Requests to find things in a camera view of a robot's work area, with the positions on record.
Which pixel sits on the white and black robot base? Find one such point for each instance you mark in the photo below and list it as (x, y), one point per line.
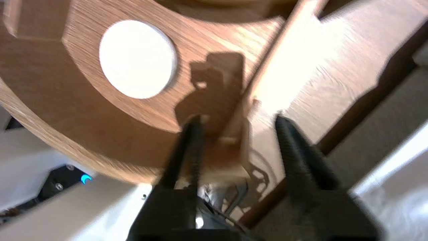
(33, 157)

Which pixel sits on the dark brown bed base trim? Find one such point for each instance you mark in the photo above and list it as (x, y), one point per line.
(384, 97)

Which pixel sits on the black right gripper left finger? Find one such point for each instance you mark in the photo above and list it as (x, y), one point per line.
(174, 207)

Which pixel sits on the white bed sheet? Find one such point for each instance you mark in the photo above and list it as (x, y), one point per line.
(408, 201)

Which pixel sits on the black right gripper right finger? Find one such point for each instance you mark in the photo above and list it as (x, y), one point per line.
(311, 207)

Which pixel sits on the white round smart speaker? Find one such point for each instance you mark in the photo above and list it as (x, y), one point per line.
(137, 58)

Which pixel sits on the curved wooden table drawer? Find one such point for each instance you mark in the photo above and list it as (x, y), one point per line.
(67, 117)

